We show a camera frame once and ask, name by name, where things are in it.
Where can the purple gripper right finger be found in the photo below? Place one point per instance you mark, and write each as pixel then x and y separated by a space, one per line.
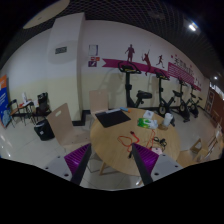
pixel 145 160

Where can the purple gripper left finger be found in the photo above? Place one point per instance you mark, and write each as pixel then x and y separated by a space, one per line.
pixel 77 162

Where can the light wooden chair left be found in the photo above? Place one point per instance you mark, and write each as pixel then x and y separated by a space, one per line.
pixel 64 131

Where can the light wooden chair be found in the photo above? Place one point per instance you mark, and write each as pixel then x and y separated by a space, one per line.
pixel 98 101
pixel 64 131

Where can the round wooden table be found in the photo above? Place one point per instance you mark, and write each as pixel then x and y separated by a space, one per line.
pixel 113 144

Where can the green wet wipes pack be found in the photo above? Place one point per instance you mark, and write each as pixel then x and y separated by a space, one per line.
pixel 147 123

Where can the black trash bin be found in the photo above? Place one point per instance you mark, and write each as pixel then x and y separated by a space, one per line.
pixel 43 130

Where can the white tissue box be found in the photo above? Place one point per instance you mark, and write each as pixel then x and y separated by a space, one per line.
pixel 148 114

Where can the white paper cup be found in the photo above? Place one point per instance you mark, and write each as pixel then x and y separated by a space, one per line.
pixel 167 119

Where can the wooden chair right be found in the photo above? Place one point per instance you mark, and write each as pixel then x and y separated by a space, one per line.
pixel 202 150

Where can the blue pen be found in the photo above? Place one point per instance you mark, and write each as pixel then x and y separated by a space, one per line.
pixel 124 109

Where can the black office chair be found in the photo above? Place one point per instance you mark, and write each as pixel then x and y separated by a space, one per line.
pixel 43 108

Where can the black exercise bike right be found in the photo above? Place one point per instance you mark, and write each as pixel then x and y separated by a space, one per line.
pixel 192 102

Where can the light wooden chair back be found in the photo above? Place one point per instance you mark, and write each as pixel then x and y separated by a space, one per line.
pixel 98 101

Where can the small side desk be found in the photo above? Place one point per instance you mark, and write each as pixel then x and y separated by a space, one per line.
pixel 23 111

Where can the orange blue banner stand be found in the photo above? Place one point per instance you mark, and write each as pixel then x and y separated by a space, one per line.
pixel 5 117

